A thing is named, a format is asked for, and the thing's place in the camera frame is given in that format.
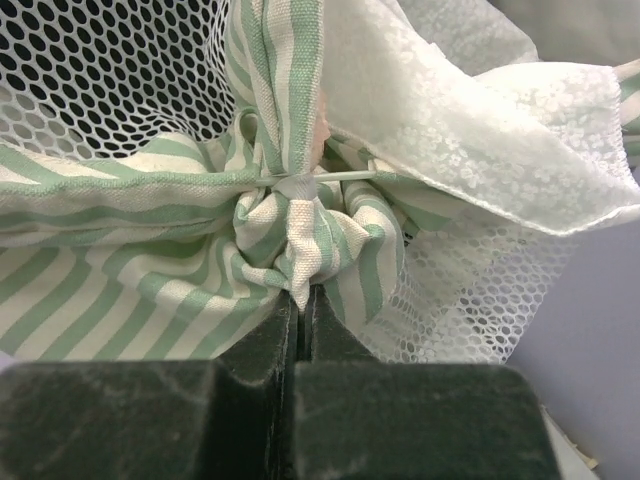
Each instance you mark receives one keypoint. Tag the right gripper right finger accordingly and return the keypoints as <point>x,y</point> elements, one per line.
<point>357,417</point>

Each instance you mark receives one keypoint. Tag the green striped pet tent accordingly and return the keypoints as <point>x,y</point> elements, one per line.
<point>132,133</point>

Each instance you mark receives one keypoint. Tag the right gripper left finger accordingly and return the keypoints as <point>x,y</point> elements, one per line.
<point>225,418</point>

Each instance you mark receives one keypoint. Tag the white tent pole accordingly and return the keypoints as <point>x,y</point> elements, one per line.
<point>321,177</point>

